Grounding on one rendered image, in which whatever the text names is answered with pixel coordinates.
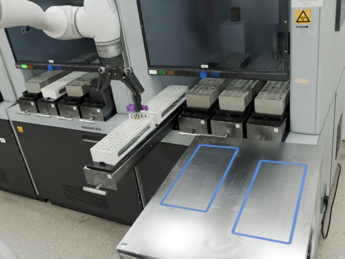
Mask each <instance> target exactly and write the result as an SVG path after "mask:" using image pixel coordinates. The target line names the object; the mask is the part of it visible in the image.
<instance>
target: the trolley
mask: <svg viewBox="0 0 345 259"><path fill-rule="evenodd" d="M323 150H324V146H323V145H314V144H302V143H290V142H277V141H265V140H253V139H240V138H228V137H215V136H203V135H196V137H195V138H194V139H193V141H192V142H191V144H190V145H189V146H188V148H187V149H186V151H185V152H184V153H183V155H182V156H181V158H180V159H179V160H178V162H177V163H176V165H175V166H174V167H173V169H172V170H171V172H170V173H169V174H168V176H167V177H166V178H165V180H164V181H163V183H162V184H161V185H160V187H159V188H158V190H157V191H156V192H155V194H154V196H153V197H152V198H151V200H150V201H149V203H148V204H147V205H146V207H145V208H144V210H143V211H142V212H141V214H140V215H139V217H138V218H137V219H136V221H135V222H134V223H133V225H132V226H131V228H130V229H129V230H128V232H127V233H126V235H125V236H124V237H123V239H122V240H121V242H120V243H119V244H118V246H117V247H116V252H117V254H118V255H119V257H120V259H133V258H137V259H306V258H307V254H308V247H309V241H310V235H311V256H310V259H317V258H318V237H319V217H320V196H321V176H322V157H323Z"/></svg>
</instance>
